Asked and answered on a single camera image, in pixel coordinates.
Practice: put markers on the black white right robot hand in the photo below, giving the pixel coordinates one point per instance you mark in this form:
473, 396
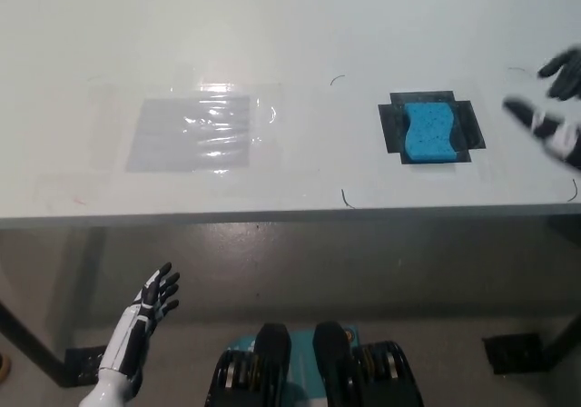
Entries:
560, 130

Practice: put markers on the robot legs and base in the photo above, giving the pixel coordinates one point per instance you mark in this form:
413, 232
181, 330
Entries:
318, 370

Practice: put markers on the black tape marked spot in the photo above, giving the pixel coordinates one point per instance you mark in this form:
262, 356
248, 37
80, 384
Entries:
469, 125

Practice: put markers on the clear plastic film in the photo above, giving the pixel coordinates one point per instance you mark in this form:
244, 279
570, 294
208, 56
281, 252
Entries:
281, 125

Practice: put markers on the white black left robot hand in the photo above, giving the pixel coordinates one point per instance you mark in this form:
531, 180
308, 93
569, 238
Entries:
136, 330

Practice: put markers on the brown round object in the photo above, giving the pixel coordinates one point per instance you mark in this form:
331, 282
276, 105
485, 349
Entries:
2, 366

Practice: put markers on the clear plastic sheet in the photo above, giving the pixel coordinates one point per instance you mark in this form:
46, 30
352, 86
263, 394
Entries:
181, 139

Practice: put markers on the dark metal table leg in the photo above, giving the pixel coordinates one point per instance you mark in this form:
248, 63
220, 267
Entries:
34, 343

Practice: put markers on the blue wavy sponge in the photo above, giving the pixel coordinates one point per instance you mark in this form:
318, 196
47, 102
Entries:
429, 132

